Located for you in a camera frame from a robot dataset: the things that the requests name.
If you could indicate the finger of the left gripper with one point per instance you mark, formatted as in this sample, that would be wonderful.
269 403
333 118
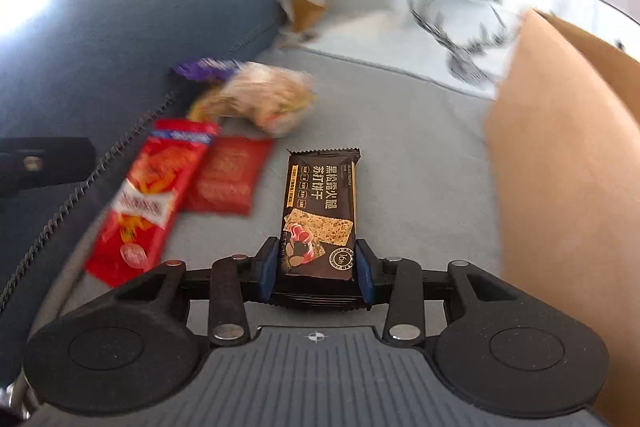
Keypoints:
37 162

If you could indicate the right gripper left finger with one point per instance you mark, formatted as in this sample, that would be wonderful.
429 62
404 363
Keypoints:
227 285

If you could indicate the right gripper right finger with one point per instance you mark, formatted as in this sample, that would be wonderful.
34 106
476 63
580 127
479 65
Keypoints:
404 287

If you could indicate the dark brown cracker packet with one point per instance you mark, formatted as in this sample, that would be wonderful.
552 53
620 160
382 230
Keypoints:
317 263

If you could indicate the red long snack packet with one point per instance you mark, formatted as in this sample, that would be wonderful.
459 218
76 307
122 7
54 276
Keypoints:
145 207

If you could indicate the cardboard box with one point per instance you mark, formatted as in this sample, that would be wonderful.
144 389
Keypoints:
563 141

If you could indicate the red square snack packet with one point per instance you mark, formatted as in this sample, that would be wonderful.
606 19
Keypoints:
228 179

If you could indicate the dark blue sofa cushion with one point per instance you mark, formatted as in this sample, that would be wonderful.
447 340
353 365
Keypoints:
99 70

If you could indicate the clear bread snack bag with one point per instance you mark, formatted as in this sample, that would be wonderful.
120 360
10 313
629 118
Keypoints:
275 99

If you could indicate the purple snack packet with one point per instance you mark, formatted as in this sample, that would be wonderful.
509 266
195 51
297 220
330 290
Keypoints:
208 69

